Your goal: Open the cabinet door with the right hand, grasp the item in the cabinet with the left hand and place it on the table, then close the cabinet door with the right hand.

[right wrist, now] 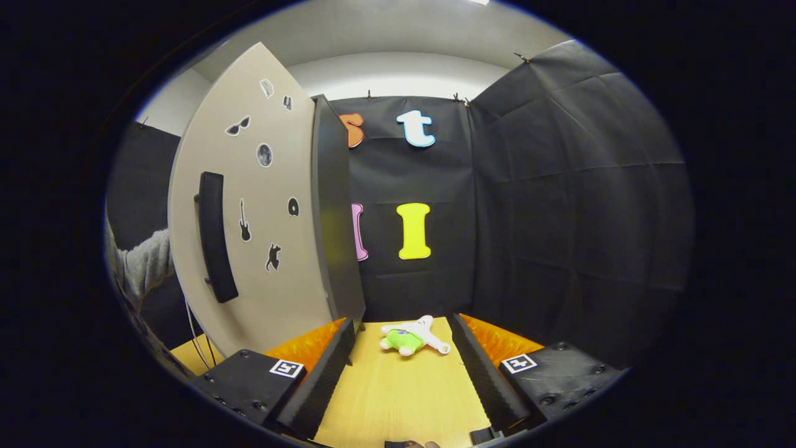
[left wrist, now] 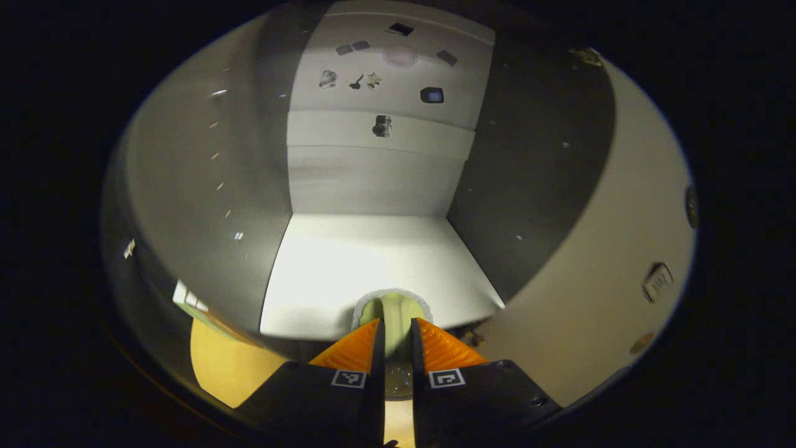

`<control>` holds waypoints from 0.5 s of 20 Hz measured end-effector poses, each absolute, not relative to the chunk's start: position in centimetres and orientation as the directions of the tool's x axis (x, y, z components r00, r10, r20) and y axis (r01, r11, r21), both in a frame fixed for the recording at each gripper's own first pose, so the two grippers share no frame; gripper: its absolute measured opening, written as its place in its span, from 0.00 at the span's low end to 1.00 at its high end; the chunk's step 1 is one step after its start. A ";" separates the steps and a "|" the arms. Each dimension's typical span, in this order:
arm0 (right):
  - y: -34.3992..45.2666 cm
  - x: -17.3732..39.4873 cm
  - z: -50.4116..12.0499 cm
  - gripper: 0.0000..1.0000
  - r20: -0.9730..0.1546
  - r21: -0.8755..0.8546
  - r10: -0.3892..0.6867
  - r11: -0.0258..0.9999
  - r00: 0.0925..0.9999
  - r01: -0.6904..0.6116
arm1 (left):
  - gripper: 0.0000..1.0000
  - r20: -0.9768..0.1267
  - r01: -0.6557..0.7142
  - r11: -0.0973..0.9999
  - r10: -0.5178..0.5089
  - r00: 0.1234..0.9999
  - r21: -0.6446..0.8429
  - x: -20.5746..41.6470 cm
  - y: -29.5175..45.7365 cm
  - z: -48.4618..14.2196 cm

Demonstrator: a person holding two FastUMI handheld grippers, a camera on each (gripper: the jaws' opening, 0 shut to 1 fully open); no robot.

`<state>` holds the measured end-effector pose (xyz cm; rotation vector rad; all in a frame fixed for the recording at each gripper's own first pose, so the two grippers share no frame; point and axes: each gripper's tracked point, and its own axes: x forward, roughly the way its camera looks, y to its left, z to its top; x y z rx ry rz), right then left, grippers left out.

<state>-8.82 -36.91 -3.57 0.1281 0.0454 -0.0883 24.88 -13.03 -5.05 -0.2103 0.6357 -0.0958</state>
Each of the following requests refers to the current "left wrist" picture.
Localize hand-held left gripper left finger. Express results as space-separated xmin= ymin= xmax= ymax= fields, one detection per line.
xmin=235 ymin=317 xmax=387 ymax=448

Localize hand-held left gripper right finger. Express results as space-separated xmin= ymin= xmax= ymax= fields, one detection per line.
xmin=409 ymin=317 xmax=563 ymax=448

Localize pale green bottle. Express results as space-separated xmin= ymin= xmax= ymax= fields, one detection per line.
xmin=353 ymin=287 xmax=434 ymax=400

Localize beige cabinet door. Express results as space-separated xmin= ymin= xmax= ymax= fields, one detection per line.
xmin=479 ymin=53 xmax=698 ymax=408

